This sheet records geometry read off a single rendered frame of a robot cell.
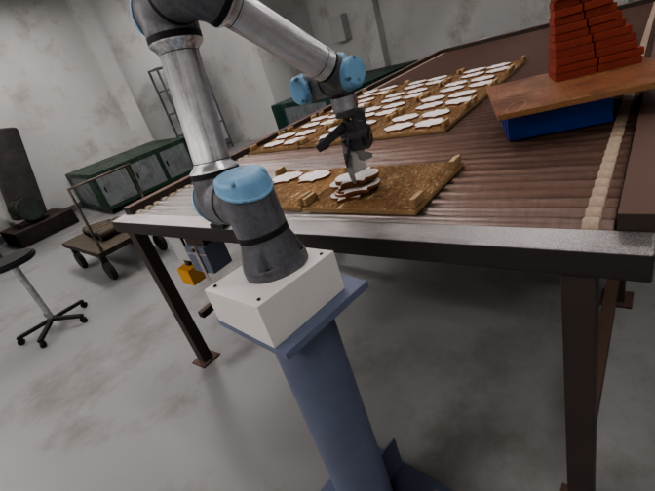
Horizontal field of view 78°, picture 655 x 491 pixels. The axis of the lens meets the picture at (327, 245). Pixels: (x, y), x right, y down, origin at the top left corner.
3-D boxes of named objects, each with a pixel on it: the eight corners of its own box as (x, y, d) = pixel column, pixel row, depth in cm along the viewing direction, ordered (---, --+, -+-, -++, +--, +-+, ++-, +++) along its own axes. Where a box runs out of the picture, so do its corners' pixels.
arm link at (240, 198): (251, 243, 82) (224, 180, 76) (224, 237, 92) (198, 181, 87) (297, 217, 88) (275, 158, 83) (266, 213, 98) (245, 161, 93)
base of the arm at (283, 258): (269, 288, 83) (251, 246, 79) (235, 278, 95) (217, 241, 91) (321, 253, 91) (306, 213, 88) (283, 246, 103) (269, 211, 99)
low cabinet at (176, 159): (167, 172, 827) (152, 140, 798) (204, 172, 716) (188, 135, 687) (84, 208, 732) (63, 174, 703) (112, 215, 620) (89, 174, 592)
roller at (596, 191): (620, 211, 90) (621, 192, 88) (162, 207, 211) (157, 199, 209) (622, 202, 93) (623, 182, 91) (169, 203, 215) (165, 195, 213)
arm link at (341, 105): (327, 101, 115) (334, 95, 121) (331, 117, 116) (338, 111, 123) (352, 94, 112) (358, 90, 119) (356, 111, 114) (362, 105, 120)
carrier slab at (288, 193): (301, 211, 134) (300, 207, 133) (228, 207, 160) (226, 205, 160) (360, 170, 155) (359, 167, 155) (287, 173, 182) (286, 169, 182)
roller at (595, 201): (617, 222, 87) (618, 202, 84) (153, 211, 208) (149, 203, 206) (620, 212, 90) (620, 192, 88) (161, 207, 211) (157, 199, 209)
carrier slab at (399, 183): (415, 215, 107) (414, 210, 106) (302, 211, 133) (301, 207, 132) (464, 166, 129) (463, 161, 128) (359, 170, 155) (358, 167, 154)
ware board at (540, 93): (700, 78, 108) (701, 71, 107) (497, 121, 125) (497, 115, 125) (631, 57, 149) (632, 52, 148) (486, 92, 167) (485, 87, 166)
